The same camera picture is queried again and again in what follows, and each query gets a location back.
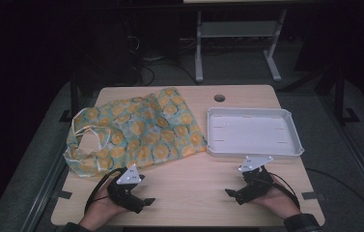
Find person's right hand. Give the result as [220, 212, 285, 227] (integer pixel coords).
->
[254, 178, 301, 221]

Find grey tape strip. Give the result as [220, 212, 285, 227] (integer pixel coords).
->
[56, 189, 73, 200]
[300, 190, 327, 202]

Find white metal table frame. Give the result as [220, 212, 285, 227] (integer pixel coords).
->
[182, 0, 289, 83]

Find person's left hand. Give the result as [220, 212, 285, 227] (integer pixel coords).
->
[86, 178, 129, 223]

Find black metal stand post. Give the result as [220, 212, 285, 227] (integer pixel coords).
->
[59, 72, 81, 126]
[333, 67, 361, 126]

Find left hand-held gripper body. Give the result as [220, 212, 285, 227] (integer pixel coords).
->
[106, 163, 146, 215]

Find black floor cable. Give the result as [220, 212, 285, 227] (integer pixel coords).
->
[304, 167, 364, 224]

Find bundle of black cables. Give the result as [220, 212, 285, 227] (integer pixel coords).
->
[126, 34, 201, 87]

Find white plastic tray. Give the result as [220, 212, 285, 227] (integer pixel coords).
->
[206, 106, 305, 160]

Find yellow flower print fabric bag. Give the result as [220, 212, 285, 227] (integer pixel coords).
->
[63, 86, 209, 179]

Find right hand-held gripper cable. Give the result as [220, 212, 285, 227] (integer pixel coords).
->
[267, 172, 301, 210]

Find hand-held gripper cable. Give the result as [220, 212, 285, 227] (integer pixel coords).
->
[267, 172, 301, 210]
[84, 167, 127, 215]

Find left hand-held gripper cable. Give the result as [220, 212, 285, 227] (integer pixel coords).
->
[84, 167, 127, 215]

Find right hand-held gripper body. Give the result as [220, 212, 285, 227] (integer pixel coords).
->
[235, 155, 274, 206]

